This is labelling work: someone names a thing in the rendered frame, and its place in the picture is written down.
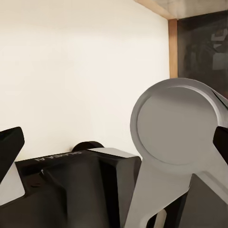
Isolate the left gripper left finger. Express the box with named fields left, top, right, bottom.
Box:
left=0, top=126, right=25, bottom=183

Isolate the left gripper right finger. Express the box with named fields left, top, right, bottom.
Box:
left=213, top=126, right=228, bottom=164

